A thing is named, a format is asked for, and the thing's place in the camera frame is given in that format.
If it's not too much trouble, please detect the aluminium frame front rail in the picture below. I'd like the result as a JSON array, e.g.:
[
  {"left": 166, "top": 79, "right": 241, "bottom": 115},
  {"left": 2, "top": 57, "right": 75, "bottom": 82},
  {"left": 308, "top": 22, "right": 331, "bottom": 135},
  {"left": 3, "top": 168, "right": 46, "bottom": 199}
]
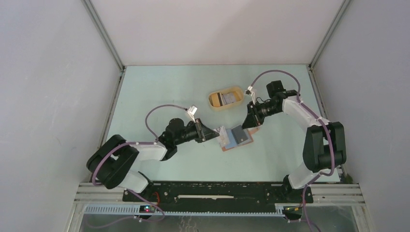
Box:
[{"left": 74, "top": 183, "right": 366, "bottom": 206}]

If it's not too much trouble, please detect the brown leather card holder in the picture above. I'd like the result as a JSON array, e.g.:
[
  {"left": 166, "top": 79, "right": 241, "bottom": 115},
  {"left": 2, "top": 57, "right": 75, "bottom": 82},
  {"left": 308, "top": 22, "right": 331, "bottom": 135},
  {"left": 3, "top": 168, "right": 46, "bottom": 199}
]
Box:
[{"left": 214, "top": 125, "right": 259, "bottom": 151}]

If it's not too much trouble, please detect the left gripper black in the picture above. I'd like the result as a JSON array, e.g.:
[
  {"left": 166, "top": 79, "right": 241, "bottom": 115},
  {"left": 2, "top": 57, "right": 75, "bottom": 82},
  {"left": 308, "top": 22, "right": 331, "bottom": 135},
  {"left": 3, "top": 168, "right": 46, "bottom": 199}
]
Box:
[{"left": 175, "top": 118, "right": 219, "bottom": 145}]

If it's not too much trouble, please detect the grey cable duct rail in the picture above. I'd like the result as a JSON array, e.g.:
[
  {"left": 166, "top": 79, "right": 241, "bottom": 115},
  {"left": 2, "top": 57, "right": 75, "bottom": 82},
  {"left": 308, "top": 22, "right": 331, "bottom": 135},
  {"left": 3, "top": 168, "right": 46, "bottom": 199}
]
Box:
[{"left": 84, "top": 204, "right": 286, "bottom": 218}]

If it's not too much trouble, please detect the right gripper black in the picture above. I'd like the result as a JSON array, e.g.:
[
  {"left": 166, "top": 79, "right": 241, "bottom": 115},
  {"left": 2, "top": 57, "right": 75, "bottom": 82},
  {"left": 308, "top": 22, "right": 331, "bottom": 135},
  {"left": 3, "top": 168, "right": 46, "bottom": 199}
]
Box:
[{"left": 241, "top": 100, "right": 280, "bottom": 130}]

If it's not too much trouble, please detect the stack of cards in tray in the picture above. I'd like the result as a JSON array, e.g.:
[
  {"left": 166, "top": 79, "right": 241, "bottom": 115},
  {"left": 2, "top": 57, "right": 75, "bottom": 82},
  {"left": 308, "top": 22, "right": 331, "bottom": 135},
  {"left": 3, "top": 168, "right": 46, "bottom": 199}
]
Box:
[{"left": 210, "top": 92, "right": 239, "bottom": 107}]

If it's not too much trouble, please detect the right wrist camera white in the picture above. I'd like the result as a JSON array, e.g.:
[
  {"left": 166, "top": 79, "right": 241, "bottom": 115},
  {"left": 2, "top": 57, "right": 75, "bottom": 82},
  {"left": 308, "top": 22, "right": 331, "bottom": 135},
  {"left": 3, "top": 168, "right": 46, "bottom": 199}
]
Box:
[{"left": 244, "top": 85, "right": 257, "bottom": 104}]

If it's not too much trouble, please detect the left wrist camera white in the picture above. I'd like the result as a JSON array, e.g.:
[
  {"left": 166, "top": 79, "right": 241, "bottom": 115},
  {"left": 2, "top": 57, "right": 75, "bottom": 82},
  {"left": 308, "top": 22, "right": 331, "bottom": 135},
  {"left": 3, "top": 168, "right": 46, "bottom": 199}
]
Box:
[{"left": 186, "top": 105, "right": 198, "bottom": 122}]

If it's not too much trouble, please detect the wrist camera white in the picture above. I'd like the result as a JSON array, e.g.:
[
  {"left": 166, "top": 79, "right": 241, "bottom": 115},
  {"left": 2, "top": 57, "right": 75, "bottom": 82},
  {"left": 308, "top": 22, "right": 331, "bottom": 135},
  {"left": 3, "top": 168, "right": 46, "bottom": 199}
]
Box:
[
  {"left": 186, "top": 105, "right": 198, "bottom": 122},
  {"left": 244, "top": 85, "right": 257, "bottom": 104}
]

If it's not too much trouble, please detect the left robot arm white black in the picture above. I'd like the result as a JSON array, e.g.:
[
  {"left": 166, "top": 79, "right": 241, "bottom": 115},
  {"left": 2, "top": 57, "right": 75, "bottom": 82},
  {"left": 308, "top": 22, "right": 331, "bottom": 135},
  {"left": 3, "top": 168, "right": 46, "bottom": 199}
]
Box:
[{"left": 86, "top": 118, "right": 220, "bottom": 201}]

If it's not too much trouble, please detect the cream oval tray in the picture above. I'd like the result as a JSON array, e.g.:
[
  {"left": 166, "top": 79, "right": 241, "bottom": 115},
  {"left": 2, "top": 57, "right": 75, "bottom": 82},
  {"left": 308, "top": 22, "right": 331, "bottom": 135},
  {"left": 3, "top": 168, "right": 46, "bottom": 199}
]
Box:
[{"left": 208, "top": 86, "right": 244, "bottom": 111}]

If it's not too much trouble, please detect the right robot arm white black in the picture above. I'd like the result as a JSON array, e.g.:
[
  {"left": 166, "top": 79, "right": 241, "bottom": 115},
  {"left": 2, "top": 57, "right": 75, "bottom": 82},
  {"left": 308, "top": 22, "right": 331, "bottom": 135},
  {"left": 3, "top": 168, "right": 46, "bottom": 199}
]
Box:
[{"left": 242, "top": 81, "right": 346, "bottom": 202}]

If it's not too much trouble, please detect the black credit card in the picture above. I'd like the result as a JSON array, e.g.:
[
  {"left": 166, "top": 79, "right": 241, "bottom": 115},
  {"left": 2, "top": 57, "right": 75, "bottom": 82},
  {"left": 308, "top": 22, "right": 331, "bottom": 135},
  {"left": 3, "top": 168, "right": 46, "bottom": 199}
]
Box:
[{"left": 231, "top": 125, "right": 249, "bottom": 145}]

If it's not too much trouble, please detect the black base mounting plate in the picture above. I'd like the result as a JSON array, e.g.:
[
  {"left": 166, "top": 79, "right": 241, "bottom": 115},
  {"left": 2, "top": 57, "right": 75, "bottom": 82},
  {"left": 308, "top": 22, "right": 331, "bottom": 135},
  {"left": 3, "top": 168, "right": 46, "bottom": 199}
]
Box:
[{"left": 141, "top": 181, "right": 313, "bottom": 213}]

